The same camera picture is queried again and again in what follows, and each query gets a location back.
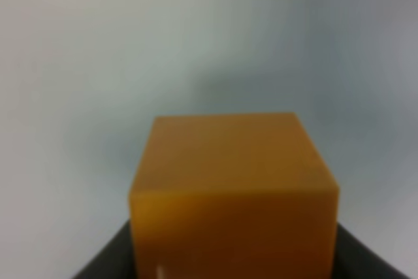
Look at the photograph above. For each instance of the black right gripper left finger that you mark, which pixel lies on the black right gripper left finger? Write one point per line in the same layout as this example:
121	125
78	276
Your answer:
115	261

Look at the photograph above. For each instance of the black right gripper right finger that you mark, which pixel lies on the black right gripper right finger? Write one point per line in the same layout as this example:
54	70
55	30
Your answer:
352	259

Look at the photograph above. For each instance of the orange block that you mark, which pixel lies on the orange block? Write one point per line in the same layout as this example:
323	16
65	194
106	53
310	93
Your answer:
233	196

